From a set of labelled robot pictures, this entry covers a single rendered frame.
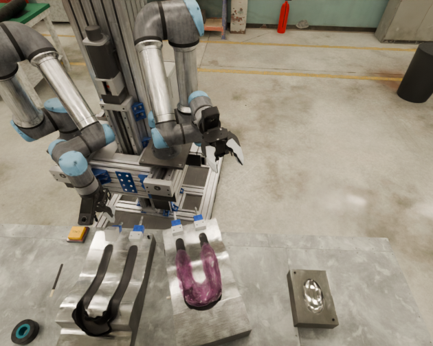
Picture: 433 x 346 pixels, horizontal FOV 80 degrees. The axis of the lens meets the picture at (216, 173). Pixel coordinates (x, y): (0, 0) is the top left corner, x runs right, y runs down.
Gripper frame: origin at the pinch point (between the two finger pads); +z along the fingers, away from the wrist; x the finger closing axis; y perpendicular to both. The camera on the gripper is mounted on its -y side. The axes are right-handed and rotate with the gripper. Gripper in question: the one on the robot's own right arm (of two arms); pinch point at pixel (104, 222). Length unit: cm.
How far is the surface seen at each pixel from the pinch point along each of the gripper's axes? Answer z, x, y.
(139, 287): 11.3, -17.7, -21.9
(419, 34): 83, -388, 449
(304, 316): 14, -80, -29
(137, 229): 10.6, -10.6, 2.8
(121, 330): 13.9, -14.1, -35.9
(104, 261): 13.0, 0.1, -11.6
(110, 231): 7.6, -0.1, 0.1
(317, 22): 86, -222, 510
